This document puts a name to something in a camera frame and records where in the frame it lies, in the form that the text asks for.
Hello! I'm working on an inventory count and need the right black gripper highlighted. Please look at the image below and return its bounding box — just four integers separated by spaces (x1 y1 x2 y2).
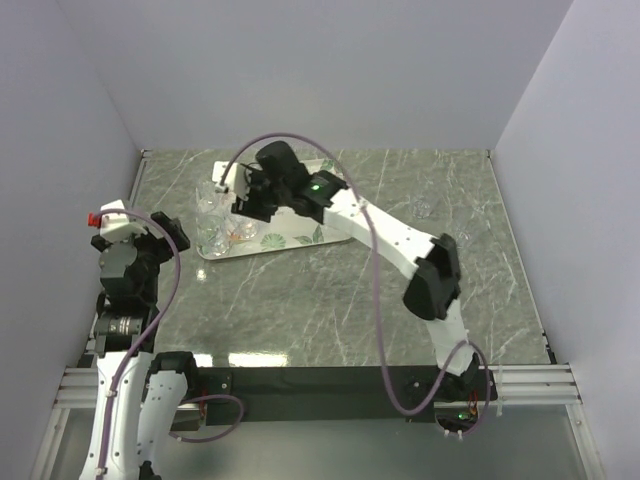
232 165 291 225

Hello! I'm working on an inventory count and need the clear glass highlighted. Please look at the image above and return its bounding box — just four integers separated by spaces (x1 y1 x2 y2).
409 192 434 219
229 214 262 242
196 211 231 260
195 179 225 214
454 219 482 249

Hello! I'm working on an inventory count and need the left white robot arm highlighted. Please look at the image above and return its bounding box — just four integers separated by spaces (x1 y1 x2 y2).
80 201 201 479

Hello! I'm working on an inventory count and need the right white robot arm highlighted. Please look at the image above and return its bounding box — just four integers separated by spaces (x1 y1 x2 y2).
212 133 491 416

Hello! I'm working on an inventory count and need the floral white serving tray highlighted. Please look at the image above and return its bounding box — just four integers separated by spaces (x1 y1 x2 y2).
194 158 360 262

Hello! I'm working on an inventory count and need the black base beam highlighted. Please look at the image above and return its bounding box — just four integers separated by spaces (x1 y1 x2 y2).
183 365 498 426

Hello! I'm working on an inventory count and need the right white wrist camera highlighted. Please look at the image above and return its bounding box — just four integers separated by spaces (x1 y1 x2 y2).
211 161 250 200

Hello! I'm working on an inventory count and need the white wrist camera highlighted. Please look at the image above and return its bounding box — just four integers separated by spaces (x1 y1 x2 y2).
211 161 250 200
88 213 146 243

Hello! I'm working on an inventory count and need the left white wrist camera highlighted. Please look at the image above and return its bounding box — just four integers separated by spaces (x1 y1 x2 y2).
88 213 146 243

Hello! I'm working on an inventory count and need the aluminium frame rail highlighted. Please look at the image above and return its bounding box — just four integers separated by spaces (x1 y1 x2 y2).
53 365 582 410

